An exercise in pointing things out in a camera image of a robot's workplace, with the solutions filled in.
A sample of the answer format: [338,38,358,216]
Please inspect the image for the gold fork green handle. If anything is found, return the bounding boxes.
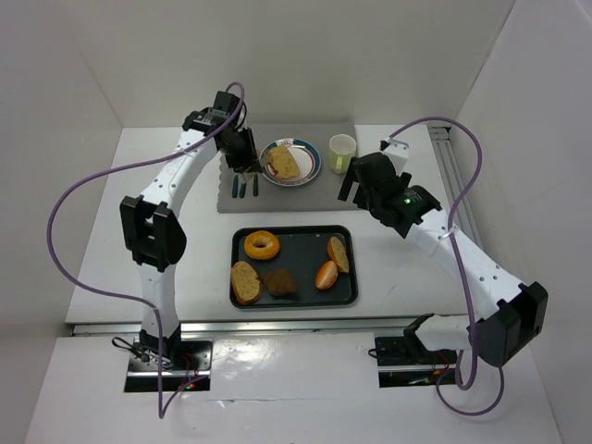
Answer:
[238,174,249,199]

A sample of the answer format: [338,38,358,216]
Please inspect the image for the white plate teal rim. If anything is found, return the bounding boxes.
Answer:
[259,138,322,187]

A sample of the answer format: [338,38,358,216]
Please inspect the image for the aluminium rail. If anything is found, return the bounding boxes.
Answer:
[71,314,431,337]
[427,125,510,328]

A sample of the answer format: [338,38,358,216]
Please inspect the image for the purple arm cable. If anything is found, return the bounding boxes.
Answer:
[46,82,246,419]
[390,117,505,416]

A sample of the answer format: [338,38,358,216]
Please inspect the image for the oval seeded bread slice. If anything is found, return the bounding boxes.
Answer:
[230,261,264,305]

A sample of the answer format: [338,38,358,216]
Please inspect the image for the metal food tongs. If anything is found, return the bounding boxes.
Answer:
[247,156,268,174]

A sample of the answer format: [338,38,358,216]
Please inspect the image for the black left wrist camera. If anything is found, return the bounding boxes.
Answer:
[213,91,241,115]

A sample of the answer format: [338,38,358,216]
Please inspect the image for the small seeded bread slice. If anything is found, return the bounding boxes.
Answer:
[327,237,350,274]

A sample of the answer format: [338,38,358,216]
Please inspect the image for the gold spoon green handle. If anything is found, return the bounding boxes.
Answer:
[231,175,240,199]

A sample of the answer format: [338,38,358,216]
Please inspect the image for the orange bread roll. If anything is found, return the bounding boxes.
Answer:
[315,260,339,290]

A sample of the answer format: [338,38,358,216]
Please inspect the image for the orange glazed donut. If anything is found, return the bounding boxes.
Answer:
[243,230,280,261]

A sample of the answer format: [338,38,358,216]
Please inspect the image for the black rectangular tray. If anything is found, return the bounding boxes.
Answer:
[229,225,359,310]

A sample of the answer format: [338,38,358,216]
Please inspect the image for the aluminium rail front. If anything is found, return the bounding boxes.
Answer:
[71,314,431,337]

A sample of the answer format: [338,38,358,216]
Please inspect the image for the dark brown chocolate bread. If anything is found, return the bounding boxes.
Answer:
[261,268,298,299]

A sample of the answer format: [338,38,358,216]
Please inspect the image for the pale green mug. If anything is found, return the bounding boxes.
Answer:
[328,134,357,175]

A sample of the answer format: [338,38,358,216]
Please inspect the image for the grey placemat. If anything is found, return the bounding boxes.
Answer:
[216,121,355,214]

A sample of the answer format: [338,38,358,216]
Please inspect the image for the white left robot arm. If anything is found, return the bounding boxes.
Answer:
[119,111,261,362]

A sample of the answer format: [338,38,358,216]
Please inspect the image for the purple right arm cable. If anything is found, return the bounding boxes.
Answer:
[390,117,505,416]

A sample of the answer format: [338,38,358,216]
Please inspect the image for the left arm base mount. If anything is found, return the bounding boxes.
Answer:
[111,337,214,393]

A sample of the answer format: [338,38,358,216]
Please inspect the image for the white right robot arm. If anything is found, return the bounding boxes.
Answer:
[338,152,549,368]

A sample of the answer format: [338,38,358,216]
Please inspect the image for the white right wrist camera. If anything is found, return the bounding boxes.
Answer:
[380,138,410,176]

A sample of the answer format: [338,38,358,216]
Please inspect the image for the aluminium rail right side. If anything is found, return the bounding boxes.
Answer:
[427,125,510,328]

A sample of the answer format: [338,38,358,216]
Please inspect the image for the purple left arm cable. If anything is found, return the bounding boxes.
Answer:
[46,82,246,419]

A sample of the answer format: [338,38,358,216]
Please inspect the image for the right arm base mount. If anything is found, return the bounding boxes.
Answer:
[367,337,458,389]

